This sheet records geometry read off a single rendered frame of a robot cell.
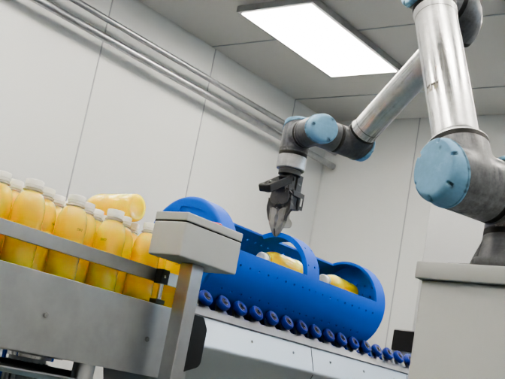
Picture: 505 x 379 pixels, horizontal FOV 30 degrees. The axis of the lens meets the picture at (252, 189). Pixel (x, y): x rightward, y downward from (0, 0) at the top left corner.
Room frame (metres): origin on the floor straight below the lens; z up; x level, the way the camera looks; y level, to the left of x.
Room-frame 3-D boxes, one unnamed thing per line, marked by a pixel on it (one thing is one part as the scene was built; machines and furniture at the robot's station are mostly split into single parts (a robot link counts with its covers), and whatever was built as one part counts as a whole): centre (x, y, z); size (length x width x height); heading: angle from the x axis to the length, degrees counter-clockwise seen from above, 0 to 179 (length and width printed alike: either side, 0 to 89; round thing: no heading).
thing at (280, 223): (2.85, -0.12, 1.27); 0.06 x 0.03 x 0.09; 140
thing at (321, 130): (2.76, -0.16, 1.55); 0.12 x 0.12 x 0.09; 26
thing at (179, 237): (2.16, 0.10, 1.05); 0.20 x 0.10 x 0.10; 140
